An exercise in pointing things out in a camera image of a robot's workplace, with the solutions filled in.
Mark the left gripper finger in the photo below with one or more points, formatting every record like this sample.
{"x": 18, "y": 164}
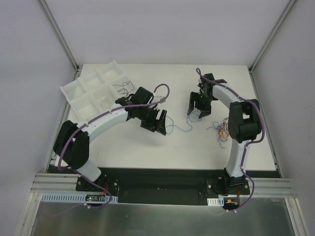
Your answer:
{"x": 149, "y": 125}
{"x": 160, "y": 123}

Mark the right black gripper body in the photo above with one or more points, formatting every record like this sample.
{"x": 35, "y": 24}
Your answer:
{"x": 201, "y": 103}

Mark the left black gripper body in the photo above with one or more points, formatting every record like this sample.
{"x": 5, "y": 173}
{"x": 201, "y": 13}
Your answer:
{"x": 152, "y": 121}

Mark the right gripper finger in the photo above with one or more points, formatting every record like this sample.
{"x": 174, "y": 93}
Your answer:
{"x": 192, "y": 99}
{"x": 205, "y": 111}

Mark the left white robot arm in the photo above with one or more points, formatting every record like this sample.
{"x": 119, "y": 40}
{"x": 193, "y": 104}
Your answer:
{"x": 72, "y": 144}

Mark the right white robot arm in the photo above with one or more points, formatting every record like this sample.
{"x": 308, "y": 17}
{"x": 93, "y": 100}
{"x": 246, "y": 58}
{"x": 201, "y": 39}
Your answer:
{"x": 245, "y": 125}

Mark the white foam compartment tray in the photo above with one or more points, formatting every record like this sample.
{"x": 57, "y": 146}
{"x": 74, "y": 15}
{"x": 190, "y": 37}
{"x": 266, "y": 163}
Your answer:
{"x": 96, "y": 90}

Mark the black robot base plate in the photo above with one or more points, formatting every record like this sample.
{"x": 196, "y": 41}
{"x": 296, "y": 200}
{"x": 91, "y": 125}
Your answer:
{"x": 164, "y": 186}

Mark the left aluminium frame post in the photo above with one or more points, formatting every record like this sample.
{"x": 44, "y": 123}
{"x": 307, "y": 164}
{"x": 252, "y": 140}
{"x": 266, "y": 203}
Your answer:
{"x": 58, "y": 33}

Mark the aluminium frame post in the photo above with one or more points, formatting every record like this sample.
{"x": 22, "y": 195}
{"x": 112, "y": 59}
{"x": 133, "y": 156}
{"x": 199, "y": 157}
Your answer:
{"x": 58, "y": 33}
{"x": 272, "y": 34}

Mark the right white cable duct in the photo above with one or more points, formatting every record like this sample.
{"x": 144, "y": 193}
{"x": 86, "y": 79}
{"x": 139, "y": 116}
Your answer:
{"x": 215, "y": 202}

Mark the white cable duct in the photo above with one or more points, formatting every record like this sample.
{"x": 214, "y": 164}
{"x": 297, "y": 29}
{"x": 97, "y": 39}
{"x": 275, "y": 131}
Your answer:
{"x": 215, "y": 202}
{"x": 78, "y": 198}

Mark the left white cable duct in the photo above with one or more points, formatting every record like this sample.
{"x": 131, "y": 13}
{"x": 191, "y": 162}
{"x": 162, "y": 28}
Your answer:
{"x": 78, "y": 198}

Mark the aluminium front rail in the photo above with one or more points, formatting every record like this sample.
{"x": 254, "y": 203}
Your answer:
{"x": 66, "y": 183}

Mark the right aluminium frame post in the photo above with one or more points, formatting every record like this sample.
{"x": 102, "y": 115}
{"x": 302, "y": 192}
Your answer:
{"x": 272, "y": 34}

